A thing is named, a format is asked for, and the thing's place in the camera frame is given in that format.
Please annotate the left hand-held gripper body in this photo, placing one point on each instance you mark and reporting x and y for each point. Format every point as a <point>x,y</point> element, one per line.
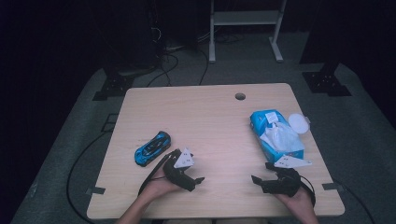
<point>179,177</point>

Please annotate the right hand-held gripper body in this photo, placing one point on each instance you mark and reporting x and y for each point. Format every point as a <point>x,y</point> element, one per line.
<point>285,185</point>

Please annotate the white wet wipe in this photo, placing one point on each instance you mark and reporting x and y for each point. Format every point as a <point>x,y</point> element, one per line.
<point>280,137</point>

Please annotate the blue toy car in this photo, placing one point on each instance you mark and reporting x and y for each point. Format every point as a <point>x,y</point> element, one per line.
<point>152,148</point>

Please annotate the blue wet wipes pack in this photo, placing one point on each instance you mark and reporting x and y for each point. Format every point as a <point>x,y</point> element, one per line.
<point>260,123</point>

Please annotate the person's left hand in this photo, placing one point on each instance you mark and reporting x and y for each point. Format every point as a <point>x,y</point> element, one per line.
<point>158,186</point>

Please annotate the person's right hand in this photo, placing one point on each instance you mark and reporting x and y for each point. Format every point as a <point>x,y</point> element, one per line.
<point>300,202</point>

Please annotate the gray tape strip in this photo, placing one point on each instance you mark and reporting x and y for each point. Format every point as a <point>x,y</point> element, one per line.
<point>95,190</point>
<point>331,186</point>

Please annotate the black stand base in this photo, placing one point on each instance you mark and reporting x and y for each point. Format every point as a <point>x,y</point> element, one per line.
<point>113,87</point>
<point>325,82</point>

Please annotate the dark equipment cabinet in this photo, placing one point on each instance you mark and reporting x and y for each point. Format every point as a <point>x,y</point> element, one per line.
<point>134,37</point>

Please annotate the white metal stand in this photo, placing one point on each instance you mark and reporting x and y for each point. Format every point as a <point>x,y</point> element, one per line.
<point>246,17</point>

